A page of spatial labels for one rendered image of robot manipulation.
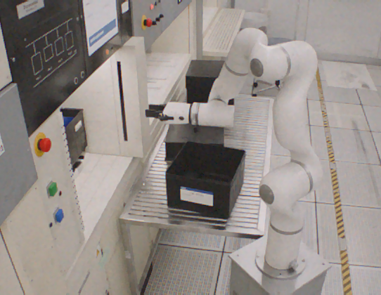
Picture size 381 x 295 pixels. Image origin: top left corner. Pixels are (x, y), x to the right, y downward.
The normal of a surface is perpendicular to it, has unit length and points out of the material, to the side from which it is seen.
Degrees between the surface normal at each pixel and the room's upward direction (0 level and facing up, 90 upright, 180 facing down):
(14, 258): 90
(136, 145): 90
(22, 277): 90
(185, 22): 90
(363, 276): 0
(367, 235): 0
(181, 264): 0
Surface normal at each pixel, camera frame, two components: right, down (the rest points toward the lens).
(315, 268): 0.00, -0.83
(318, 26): -0.17, 0.55
